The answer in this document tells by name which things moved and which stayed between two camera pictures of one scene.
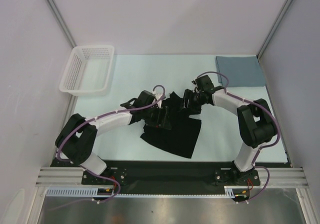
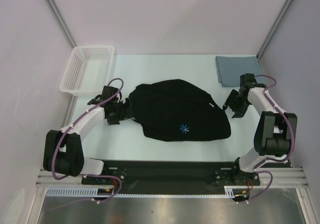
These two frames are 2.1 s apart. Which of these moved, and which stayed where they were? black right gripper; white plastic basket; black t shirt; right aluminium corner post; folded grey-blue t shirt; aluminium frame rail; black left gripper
Moved: black t shirt; black right gripper; black left gripper
Stayed: right aluminium corner post; white plastic basket; folded grey-blue t shirt; aluminium frame rail
